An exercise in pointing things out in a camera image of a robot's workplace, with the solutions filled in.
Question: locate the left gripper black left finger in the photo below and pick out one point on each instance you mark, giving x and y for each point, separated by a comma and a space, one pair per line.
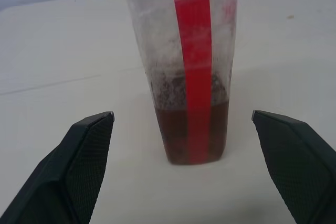
65, 171

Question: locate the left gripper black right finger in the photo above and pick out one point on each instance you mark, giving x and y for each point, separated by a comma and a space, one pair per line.
299, 166

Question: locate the bottle with red liquid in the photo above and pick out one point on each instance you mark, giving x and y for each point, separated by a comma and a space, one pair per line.
189, 90

